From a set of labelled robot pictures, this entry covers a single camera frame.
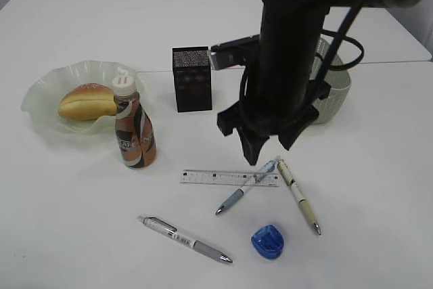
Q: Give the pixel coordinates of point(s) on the clear plastic ruler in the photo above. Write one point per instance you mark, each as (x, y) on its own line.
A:
(231, 178)

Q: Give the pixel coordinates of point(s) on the blue grey ballpoint pen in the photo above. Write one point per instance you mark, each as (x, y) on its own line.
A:
(243, 191)

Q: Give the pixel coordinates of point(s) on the golden bread roll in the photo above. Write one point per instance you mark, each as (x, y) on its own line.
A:
(88, 102)

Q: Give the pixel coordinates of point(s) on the blue pencil sharpener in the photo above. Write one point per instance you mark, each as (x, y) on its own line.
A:
(268, 242)

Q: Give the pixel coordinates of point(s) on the grey-green woven plastic basket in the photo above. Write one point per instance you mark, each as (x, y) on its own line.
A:
(339, 81)

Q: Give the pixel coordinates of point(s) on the black mesh pen holder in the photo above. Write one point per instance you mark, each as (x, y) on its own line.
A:
(192, 79)

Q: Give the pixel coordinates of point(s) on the brown coffee drink bottle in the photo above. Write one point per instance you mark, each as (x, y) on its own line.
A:
(133, 127)

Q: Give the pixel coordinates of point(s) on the grey white ballpoint pen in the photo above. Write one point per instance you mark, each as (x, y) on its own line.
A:
(170, 231)

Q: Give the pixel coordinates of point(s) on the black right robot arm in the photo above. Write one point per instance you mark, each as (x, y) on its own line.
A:
(285, 67)

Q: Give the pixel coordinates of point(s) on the pale green wavy plate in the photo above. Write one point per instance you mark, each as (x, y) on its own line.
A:
(43, 98)

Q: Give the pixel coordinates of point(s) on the beige white ballpoint pen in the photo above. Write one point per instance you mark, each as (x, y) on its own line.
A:
(299, 197)

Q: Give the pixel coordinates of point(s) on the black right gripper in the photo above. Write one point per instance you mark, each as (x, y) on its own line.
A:
(253, 125)

